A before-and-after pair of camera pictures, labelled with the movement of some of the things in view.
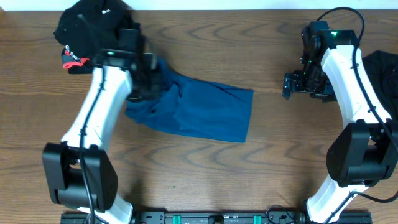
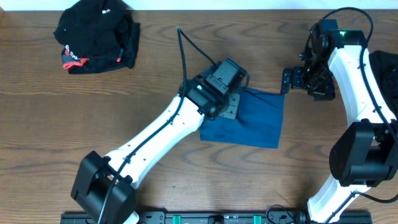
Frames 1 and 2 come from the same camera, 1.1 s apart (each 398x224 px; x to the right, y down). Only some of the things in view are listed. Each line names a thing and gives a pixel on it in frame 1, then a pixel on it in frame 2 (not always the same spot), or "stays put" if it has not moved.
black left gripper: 154,89 → 232,112
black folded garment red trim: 87,27 stays put
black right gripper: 292,83 stays put
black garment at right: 382,68 stays put
